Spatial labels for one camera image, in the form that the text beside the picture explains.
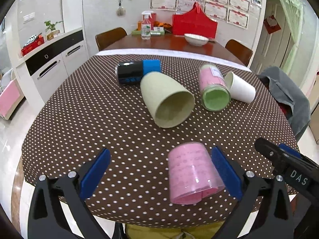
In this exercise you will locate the red box on cabinet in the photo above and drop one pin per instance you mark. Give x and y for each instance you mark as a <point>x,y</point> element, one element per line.
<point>36,42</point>

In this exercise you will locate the small potted green plant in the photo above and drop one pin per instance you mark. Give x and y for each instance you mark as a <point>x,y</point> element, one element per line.
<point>51,29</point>

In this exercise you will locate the white paper cup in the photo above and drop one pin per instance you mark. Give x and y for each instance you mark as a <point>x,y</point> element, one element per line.
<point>239,89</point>

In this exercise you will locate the red diamond door decoration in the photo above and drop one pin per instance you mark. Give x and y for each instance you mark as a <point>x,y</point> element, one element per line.
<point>271,24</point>

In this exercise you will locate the hanging brush on wall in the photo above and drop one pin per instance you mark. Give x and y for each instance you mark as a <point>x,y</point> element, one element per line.
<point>120,10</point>

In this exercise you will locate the yellow seat cushion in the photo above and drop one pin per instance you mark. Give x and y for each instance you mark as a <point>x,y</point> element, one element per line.
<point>205,231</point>

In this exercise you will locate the sofa with pink blanket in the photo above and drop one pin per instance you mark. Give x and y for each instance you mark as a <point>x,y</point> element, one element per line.
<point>11,94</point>

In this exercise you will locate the black can blue band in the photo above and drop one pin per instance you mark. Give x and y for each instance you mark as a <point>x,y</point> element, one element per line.
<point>130,73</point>

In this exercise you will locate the green lace door curtain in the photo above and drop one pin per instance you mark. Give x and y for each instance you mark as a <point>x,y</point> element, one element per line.
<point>293,10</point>

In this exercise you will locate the clear spray bottle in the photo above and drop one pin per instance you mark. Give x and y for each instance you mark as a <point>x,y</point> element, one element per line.
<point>146,24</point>

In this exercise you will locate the brown polka dot tablecloth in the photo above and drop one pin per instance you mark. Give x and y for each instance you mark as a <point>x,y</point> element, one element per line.
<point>91,111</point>

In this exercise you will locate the red gift bag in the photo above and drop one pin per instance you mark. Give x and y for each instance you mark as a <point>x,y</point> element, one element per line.
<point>195,22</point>

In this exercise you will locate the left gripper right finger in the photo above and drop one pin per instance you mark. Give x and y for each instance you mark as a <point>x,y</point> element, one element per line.
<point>274,218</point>

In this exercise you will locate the white sideboard cabinet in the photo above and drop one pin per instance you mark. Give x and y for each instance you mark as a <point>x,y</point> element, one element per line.
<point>45,68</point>

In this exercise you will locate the grey jacket on chair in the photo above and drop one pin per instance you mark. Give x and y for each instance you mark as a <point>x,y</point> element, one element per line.
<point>292,101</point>

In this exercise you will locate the brown wooden chair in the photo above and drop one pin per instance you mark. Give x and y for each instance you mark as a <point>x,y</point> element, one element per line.
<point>240,51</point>
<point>105,39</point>

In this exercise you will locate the pink jar green lid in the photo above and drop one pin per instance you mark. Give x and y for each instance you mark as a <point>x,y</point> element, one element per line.
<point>215,95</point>

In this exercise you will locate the right brown wooden chair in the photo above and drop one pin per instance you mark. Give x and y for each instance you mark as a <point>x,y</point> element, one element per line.
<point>240,51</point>

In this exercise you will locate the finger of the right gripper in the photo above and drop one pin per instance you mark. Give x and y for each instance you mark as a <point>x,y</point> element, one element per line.
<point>290,150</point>
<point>270,151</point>

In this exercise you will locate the white ceramic bowl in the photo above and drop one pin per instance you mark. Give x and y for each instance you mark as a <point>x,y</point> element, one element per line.
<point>196,40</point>

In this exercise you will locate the left brown wooden chair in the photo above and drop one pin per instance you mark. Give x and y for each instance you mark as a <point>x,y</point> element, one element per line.
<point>105,39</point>

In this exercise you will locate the pink translucent plastic cup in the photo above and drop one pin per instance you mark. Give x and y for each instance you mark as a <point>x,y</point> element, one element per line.
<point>192,174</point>

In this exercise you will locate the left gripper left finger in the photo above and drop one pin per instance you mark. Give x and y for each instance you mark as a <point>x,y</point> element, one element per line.
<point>46,216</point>

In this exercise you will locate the pale green cup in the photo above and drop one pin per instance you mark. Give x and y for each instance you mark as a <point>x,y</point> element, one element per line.
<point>168,102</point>

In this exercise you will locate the white double light switch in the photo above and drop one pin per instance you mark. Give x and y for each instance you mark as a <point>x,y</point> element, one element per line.
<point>29,17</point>

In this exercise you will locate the green tray with items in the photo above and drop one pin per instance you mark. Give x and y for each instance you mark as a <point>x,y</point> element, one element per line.
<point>156,31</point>

